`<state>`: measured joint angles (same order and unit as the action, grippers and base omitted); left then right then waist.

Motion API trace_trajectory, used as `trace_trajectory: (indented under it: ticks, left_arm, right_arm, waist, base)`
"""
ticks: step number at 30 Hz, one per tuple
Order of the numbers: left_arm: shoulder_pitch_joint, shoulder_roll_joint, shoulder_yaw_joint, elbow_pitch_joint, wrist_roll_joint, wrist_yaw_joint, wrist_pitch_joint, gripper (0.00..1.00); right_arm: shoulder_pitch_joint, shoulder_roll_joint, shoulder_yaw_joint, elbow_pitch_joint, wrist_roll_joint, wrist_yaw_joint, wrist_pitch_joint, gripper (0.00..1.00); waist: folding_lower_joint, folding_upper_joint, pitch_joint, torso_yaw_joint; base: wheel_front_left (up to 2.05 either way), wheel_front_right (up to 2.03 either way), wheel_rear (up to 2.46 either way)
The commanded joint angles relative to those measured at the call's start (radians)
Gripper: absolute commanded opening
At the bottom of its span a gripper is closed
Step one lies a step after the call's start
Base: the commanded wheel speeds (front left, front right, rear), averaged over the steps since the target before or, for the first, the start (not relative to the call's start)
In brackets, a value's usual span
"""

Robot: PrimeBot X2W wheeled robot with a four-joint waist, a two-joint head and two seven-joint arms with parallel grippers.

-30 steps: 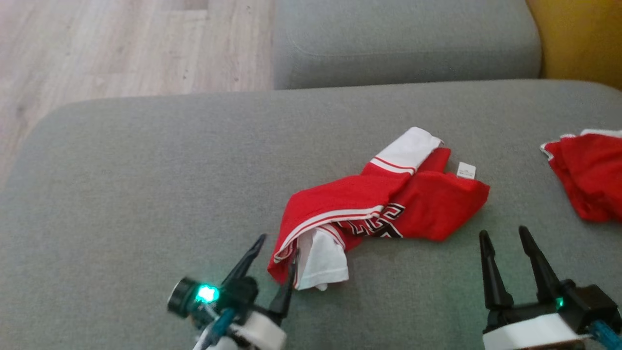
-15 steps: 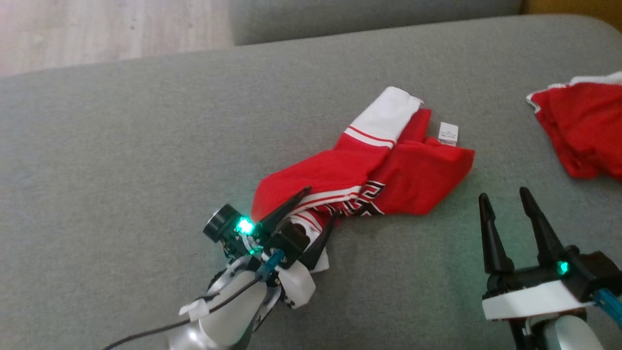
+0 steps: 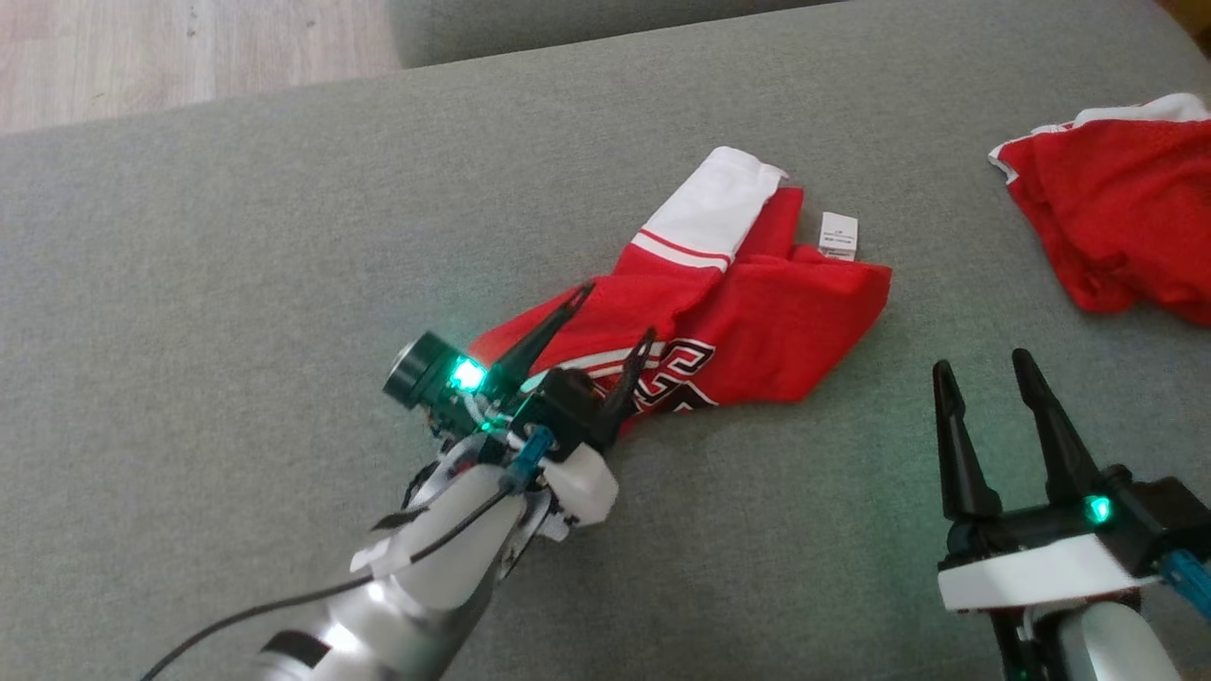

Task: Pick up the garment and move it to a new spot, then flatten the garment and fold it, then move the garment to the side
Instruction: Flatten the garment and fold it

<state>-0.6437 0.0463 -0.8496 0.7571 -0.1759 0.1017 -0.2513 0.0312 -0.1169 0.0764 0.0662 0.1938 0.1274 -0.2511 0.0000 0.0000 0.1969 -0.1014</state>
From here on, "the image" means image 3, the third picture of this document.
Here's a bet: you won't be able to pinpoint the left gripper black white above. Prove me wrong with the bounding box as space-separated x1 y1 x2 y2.
383 282 658 529

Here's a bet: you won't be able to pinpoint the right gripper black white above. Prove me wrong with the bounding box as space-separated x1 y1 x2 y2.
933 350 1160 681

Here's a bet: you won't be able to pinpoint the red white basketball jersey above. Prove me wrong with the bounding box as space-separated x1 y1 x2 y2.
468 147 893 442

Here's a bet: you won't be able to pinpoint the red shorts white stripes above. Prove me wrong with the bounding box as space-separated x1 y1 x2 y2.
989 93 1211 328

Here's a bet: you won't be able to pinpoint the large grey sofa seat cushion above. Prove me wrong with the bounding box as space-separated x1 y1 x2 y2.
0 0 1211 681

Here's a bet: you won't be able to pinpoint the left arm black cable blue plug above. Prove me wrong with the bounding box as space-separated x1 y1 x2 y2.
140 426 554 681

